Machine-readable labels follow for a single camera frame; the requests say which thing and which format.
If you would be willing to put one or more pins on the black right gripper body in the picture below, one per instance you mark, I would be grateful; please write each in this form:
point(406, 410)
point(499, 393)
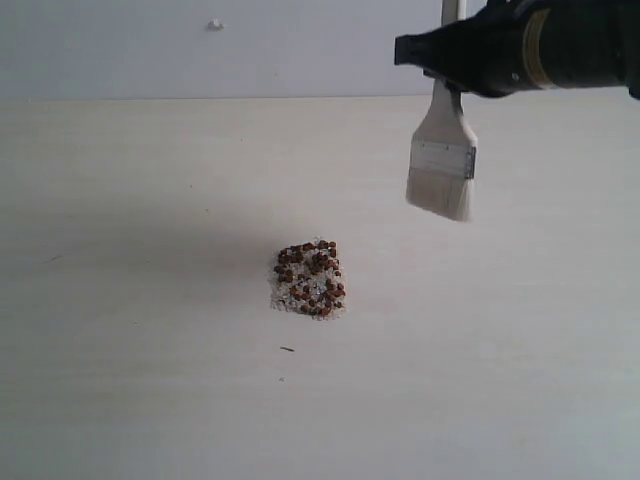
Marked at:
point(480, 54)

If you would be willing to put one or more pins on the white wooden paint brush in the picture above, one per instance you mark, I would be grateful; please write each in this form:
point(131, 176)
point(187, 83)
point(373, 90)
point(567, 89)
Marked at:
point(442, 158)

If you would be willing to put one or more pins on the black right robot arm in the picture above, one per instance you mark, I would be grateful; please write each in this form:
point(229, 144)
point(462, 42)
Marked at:
point(581, 44)

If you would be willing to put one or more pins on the brown beans and white grains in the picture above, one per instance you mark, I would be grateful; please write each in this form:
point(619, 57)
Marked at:
point(308, 279)

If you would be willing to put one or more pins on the white wall plug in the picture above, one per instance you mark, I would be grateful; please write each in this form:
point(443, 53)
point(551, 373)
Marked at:
point(215, 25)

